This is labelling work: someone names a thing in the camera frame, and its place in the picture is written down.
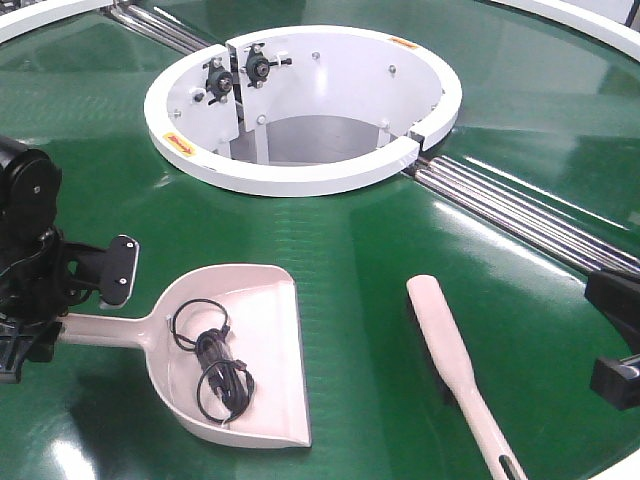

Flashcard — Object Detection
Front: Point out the white rim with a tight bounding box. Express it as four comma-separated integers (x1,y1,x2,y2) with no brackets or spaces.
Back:
0,0,114,43
496,0,639,62

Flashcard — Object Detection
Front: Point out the far steel roller set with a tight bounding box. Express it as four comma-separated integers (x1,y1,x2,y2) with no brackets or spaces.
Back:
101,1,212,55

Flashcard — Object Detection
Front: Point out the right black bearing mount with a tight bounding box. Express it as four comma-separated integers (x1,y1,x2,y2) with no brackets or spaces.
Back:
241,43,293,89

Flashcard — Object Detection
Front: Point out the black cable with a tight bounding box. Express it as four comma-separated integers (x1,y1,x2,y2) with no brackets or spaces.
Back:
170,298,256,427

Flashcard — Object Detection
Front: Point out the near steel roller set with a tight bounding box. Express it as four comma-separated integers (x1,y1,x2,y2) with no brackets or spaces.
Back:
407,156,639,275

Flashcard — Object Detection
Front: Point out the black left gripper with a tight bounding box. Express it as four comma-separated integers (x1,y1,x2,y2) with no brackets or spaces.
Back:
1,227,92,384

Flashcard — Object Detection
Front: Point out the black bearing mount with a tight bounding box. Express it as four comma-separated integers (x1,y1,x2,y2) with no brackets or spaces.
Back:
205,57,233,105
241,43,293,89

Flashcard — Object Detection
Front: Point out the pink hand broom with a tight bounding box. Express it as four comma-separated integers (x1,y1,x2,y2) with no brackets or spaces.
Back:
406,274,527,479

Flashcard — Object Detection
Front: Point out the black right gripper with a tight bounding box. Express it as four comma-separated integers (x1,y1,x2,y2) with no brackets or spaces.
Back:
584,270,639,410

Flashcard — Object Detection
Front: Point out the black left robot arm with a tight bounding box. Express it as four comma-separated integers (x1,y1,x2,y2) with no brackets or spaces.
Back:
1,136,91,383

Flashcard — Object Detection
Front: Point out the pink plastic dustpan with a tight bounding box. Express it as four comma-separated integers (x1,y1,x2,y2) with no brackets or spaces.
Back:
60,264,312,449

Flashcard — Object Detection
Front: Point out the steel roller set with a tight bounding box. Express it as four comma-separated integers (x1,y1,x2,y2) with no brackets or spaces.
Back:
407,156,639,275
101,1,212,55

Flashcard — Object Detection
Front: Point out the white outer rim left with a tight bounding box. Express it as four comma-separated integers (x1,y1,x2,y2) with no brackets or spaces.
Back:
0,0,114,43

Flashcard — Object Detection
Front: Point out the left black bearing mount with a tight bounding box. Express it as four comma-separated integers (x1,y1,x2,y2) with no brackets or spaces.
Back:
205,57,233,105

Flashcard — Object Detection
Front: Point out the orange sticker rear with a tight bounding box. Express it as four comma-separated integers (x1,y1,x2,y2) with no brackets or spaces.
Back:
388,36,419,50

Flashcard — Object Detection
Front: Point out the white inner conveyor ring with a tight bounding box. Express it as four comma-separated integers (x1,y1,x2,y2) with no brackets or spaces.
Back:
143,25,463,198

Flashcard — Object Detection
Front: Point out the yellow arrow sticker front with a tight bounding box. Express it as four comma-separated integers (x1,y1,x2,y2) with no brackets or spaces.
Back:
163,132,197,157

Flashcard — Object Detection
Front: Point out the white outer rim right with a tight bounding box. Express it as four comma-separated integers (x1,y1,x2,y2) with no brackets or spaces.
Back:
496,0,639,62

